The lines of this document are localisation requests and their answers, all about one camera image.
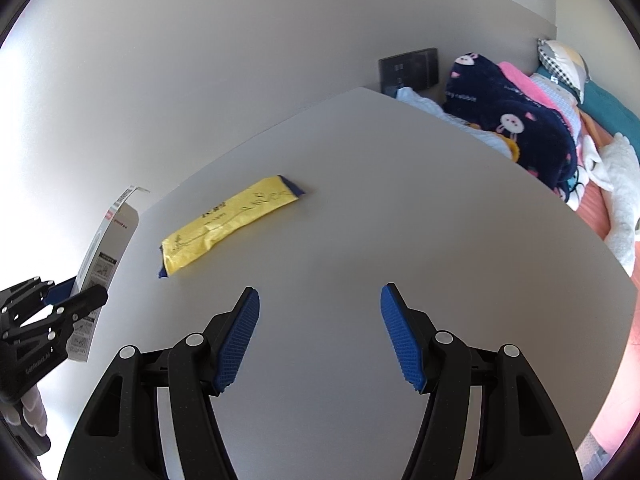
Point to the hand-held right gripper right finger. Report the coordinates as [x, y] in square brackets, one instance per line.
[402, 340]

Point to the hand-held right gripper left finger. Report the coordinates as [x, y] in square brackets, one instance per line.
[237, 340]

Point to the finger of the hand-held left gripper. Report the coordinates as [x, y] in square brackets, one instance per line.
[75, 310]
[30, 297]

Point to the white cardboard box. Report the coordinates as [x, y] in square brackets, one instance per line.
[107, 245]

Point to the yellow snack packet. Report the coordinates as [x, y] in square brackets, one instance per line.
[225, 215]

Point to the person's left hand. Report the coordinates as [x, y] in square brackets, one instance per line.
[30, 420]

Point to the bed with pink sheet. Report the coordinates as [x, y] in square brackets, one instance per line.
[595, 210]

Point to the white printed cloth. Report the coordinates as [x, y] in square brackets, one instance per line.
[580, 185]

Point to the light blue baby garment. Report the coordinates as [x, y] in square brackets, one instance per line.
[430, 105]

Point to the navy rabbit print blanket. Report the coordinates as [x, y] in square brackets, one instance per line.
[530, 135]

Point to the white goose plush toy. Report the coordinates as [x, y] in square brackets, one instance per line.
[625, 185]

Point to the black card box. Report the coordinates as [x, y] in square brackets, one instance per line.
[410, 67]

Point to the pink blanket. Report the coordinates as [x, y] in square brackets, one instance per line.
[520, 80]

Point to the light blue folded blanket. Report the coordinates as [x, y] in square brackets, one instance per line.
[555, 92]

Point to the teal pillow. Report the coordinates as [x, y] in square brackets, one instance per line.
[615, 105]

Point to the patterned checkered pillow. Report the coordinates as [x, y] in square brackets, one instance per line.
[565, 60]

